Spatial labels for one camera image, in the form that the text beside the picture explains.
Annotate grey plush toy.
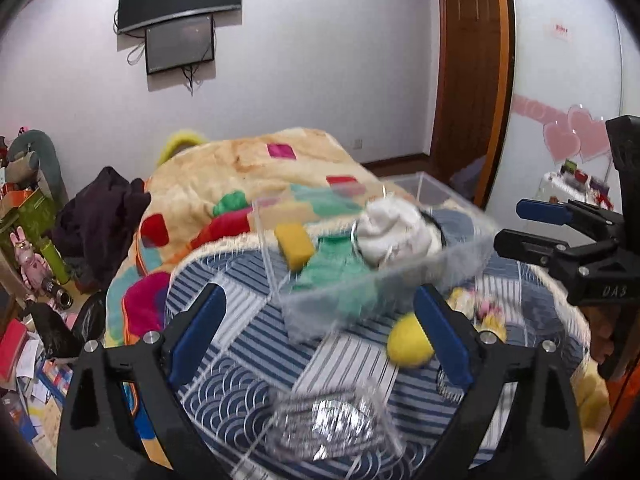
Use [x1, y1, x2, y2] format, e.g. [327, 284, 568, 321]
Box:
[7, 130, 68, 206]

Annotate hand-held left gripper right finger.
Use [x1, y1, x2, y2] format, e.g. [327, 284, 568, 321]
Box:
[412, 282, 586, 480]

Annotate small clear plastic box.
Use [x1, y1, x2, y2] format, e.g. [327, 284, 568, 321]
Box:
[265, 380, 403, 463]

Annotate pink rabbit toy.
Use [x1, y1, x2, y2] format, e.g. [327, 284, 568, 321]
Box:
[10, 226, 51, 293]

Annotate blue striped patchwork quilt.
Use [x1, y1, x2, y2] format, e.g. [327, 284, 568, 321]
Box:
[165, 205, 588, 480]

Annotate yellow sponge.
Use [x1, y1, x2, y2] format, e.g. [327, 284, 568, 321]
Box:
[274, 222, 317, 271]

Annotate white shelf with trinkets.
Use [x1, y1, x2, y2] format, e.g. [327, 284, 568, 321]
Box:
[537, 157, 613, 211]

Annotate small black wall monitor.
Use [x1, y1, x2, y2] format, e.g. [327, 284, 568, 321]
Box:
[145, 14, 217, 76]

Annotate pink heart wall stickers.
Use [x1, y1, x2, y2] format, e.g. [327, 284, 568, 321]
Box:
[542, 105, 613, 166]

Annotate brown wooden door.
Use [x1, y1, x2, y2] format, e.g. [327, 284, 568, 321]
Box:
[430, 0, 516, 206]

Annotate large clear plastic box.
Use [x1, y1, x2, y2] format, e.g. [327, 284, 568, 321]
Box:
[251, 171, 498, 343]

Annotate red book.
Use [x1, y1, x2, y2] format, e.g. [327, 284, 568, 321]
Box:
[0, 320, 28, 381]

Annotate green bottle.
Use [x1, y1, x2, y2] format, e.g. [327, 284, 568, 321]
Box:
[39, 240, 71, 285]

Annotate white rolled sock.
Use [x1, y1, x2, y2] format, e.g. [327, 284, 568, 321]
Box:
[352, 197, 446, 268]

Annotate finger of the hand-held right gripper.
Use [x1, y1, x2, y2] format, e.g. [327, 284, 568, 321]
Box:
[494, 229, 571, 273]
[516, 199, 623, 243]

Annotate black flask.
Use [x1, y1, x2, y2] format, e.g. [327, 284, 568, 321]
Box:
[42, 277, 74, 310]

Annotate dark purple clothing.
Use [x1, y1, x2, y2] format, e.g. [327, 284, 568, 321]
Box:
[52, 166, 151, 266]

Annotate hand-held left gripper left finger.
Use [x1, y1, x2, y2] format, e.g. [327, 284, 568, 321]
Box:
[57, 282, 228, 480]

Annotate yellow plush ball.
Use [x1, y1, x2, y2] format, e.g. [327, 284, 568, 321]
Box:
[386, 312, 435, 368]

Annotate small pink yellow toy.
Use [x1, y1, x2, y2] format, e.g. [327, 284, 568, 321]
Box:
[447, 287, 507, 343]

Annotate green cloth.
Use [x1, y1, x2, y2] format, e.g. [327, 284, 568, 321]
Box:
[292, 237, 381, 318]

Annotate black plastic bag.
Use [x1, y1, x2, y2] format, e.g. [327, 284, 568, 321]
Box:
[20, 292, 108, 361]

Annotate green cardboard box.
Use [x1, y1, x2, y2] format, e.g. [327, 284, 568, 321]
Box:
[10, 191, 56, 233]

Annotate colourful patchwork plush blanket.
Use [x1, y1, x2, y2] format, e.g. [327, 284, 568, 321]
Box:
[105, 127, 396, 456]

